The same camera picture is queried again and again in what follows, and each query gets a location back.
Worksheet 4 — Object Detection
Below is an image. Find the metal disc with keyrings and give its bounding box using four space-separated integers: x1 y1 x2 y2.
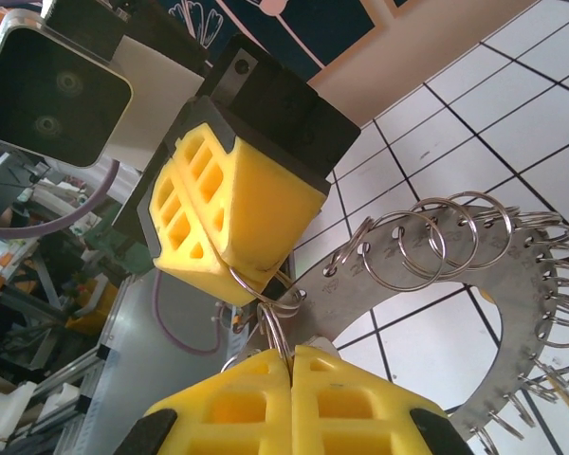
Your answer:
220 189 569 455

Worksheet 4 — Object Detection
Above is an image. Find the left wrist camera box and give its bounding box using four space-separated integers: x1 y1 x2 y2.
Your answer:
0 8 206 168

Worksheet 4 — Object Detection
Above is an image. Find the yellow plastic bin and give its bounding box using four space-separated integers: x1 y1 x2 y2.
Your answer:
64 278 120 336

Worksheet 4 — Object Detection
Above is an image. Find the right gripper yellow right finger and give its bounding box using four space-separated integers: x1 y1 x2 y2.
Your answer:
290 344 467 455

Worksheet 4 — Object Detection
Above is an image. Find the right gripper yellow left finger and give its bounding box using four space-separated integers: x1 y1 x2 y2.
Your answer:
121 349 294 455

